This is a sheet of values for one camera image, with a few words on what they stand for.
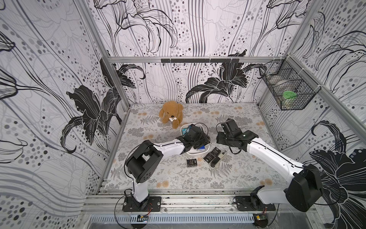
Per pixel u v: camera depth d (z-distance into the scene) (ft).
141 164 1.58
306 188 1.30
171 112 3.03
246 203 2.37
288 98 2.35
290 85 2.57
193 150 2.97
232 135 2.01
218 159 2.80
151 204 2.40
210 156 2.89
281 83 2.58
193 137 2.31
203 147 2.87
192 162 2.81
